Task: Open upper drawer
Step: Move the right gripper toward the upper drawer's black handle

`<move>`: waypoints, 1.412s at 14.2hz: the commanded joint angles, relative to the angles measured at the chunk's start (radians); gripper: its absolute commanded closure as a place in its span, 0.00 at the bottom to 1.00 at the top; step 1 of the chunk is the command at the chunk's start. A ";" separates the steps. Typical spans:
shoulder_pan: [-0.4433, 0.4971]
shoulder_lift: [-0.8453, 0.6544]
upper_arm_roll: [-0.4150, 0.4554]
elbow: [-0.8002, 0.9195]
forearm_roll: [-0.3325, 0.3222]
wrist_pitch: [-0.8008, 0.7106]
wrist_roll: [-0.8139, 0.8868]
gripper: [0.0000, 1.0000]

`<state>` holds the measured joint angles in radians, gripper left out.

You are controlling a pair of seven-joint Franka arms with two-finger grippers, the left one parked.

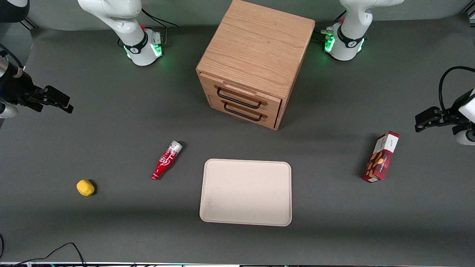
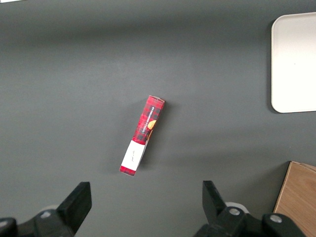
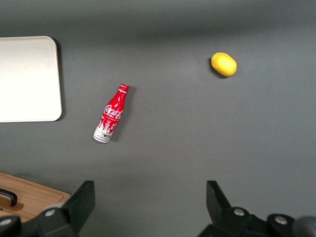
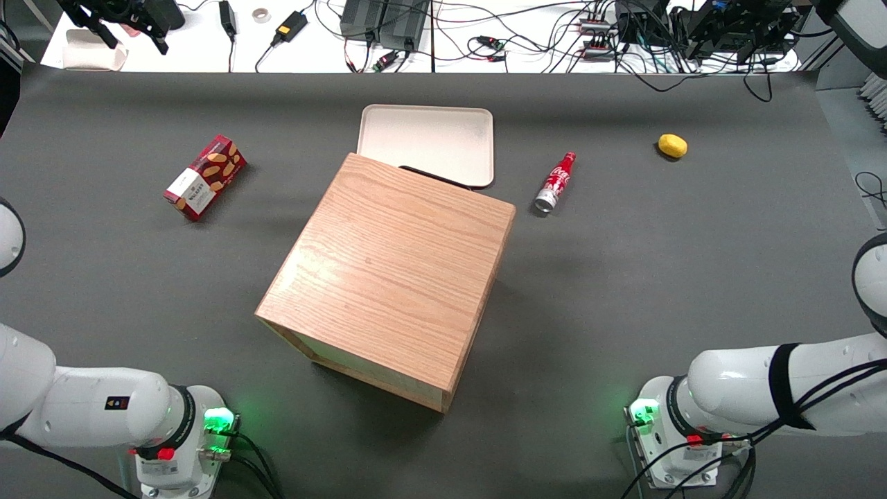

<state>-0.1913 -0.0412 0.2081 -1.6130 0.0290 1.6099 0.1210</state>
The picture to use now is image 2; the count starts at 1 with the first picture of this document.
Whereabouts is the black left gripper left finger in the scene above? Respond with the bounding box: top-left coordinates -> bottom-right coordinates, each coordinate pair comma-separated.
34,182 -> 92,237

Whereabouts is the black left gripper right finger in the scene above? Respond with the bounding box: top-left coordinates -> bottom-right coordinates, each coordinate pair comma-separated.
195,180 -> 250,237

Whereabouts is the wooden drawer cabinet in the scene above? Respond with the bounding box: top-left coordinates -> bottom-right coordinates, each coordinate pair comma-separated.
273,160 -> 316,237

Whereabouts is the red tartan cookie box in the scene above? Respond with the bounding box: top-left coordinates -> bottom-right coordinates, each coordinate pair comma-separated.
119,95 -> 165,177

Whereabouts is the cream plastic tray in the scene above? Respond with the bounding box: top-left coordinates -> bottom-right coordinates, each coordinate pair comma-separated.
271,11 -> 316,114

